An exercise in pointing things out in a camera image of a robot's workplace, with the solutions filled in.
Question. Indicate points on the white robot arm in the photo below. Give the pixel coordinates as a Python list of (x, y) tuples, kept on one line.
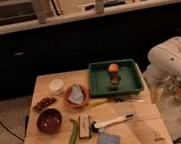
[(164, 69)]

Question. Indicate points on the grey blue cloth in bowl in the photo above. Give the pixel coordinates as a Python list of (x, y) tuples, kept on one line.
[(76, 94)]

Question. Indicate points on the white handled black brush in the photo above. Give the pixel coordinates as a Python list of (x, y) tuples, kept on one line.
[(95, 126)]

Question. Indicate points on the wooden block eraser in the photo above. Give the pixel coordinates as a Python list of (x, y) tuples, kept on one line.
[(84, 127)]

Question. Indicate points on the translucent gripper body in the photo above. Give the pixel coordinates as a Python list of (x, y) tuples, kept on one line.
[(155, 88)]

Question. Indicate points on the small green can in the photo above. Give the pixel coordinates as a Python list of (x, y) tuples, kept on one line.
[(114, 81)]

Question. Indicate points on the orange ball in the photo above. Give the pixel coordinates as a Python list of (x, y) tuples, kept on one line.
[(113, 68)]

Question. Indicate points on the dark purple bowl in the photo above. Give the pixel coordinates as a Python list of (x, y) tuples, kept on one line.
[(49, 121)]

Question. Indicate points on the brown grape bunch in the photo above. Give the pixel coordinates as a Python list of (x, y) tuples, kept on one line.
[(42, 104)]

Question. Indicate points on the green plastic tray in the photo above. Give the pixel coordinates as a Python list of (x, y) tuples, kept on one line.
[(130, 82)]

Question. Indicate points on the blue sponge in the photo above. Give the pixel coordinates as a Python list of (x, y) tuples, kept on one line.
[(105, 138)]

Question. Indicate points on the yellow handled knife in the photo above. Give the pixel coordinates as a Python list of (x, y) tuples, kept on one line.
[(103, 101)]

